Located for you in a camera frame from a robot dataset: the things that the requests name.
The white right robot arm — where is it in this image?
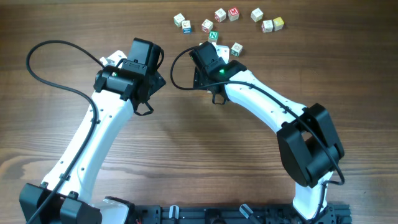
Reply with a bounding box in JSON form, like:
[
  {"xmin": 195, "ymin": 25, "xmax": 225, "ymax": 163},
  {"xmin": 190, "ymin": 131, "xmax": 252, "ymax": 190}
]
[{"xmin": 189, "ymin": 42, "xmax": 345, "ymax": 222}]

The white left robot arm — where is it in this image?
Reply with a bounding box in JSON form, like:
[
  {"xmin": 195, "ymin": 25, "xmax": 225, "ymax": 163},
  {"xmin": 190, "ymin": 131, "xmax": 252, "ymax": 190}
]
[{"xmin": 19, "ymin": 38, "xmax": 165, "ymax": 223}]

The green letter N block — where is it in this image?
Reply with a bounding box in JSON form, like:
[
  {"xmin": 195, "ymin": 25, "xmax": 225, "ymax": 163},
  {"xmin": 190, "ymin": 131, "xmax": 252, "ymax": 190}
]
[{"xmin": 208, "ymin": 31, "xmax": 219, "ymax": 43}]

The red letter A block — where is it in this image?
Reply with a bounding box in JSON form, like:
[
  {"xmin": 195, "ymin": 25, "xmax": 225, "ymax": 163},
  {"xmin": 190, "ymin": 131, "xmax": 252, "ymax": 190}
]
[{"xmin": 201, "ymin": 19, "xmax": 213, "ymax": 33}]

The green letter J block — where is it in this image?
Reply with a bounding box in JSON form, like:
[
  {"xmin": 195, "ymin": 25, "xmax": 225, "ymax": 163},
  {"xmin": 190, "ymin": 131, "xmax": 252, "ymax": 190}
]
[{"xmin": 230, "ymin": 42, "xmax": 243, "ymax": 57}]

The blue letter block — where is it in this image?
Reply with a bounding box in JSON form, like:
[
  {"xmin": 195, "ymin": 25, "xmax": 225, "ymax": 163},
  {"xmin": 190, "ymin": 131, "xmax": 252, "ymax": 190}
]
[{"xmin": 182, "ymin": 21, "xmax": 192, "ymax": 34}]

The red white picture block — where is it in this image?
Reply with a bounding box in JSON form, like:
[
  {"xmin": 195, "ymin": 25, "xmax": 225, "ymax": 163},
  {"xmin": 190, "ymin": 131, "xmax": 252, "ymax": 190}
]
[{"xmin": 215, "ymin": 8, "xmax": 226, "ymax": 22}]

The green letter block far left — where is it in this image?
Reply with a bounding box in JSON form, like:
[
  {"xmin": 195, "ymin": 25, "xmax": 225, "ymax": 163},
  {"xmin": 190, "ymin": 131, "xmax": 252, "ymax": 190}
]
[{"xmin": 174, "ymin": 13, "xmax": 185, "ymax": 27}]

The red letter M block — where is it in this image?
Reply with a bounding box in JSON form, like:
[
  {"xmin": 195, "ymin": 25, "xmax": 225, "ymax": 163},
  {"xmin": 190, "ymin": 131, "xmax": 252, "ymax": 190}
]
[{"xmin": 228, "ymin": 7, "xmax": 240, "ymax": 21}]

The plain white picture block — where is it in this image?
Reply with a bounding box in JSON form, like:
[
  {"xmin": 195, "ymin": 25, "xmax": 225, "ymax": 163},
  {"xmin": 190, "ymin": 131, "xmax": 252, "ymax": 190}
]
[{"xmin": 251, "ymin": 8, "xmax": 264, "ymax": 22}]

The red letter Y block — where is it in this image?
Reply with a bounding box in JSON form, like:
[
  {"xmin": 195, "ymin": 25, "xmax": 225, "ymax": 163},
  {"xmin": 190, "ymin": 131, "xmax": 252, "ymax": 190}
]
[{"xmin": 261, "ymin": 20, "xmax": 274, "ymax": 33}]

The yellow block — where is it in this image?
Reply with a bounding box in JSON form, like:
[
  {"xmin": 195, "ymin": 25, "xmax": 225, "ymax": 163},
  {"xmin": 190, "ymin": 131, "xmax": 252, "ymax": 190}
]
[{"xmin": 272, "ymin": 17, "xmax": 284, "ymax": 31}]

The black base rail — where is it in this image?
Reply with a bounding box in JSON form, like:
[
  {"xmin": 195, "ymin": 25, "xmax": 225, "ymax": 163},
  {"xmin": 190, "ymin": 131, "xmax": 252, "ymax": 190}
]
[{"xmin": 130, "ymin": 203, "xmax": 353, "ymax": 224}]

